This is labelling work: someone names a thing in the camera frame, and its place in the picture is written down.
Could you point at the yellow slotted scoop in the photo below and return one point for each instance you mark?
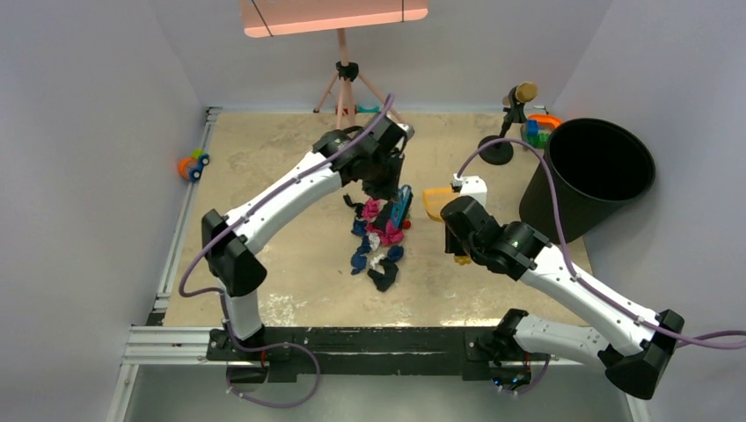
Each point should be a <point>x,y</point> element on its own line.
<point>434,199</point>

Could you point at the small blue paper scrap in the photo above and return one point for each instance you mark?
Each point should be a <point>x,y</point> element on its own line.
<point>395,253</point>

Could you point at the blue paper scrap middle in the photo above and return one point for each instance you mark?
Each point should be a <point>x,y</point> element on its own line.
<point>360,227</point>

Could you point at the pink tripod stand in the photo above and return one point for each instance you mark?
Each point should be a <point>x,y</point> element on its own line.
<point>341,87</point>

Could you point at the colourful block toy orange arch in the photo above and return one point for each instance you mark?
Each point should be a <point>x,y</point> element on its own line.
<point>537,128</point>

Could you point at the pink light panel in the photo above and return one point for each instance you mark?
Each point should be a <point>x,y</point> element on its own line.
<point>276,18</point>

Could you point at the black trash bin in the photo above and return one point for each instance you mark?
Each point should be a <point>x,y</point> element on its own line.
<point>597,167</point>

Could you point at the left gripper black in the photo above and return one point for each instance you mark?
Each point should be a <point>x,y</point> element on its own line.
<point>388,191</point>

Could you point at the white paper scrap far left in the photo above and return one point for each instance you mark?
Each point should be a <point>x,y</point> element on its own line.
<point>374,262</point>

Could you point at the red teal toy behind tripod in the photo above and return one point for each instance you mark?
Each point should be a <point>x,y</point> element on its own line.
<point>361,109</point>

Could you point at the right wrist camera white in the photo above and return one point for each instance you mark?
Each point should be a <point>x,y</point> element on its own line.
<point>472,186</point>

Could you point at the white twisted paper scrap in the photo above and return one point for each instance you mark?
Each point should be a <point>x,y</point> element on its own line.
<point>374,241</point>

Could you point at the orange green toy car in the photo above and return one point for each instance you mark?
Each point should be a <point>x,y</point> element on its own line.
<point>191,167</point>

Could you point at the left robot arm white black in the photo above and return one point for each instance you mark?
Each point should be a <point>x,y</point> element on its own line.
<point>372,155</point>

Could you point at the blue paper scrap under gripper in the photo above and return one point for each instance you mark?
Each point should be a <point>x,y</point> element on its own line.
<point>359,260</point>

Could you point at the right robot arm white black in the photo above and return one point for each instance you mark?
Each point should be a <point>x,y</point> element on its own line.
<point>631,344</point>

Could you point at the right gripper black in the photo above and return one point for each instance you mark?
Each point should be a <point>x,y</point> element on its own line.
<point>452,245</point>

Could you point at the black paper scrap centre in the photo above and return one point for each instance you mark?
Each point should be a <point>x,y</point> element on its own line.
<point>358,207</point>

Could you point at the pink paper scrap by tripod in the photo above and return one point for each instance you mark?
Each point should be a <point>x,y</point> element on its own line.
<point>371,210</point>

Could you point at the blue hand brush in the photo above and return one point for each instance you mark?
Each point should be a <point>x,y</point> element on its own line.
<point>400,206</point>

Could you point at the flat black paper sheet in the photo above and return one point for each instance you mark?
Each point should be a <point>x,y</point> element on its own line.
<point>383,220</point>

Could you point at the pink paper scrap centre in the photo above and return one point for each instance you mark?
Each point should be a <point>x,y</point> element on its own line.
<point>389,236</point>

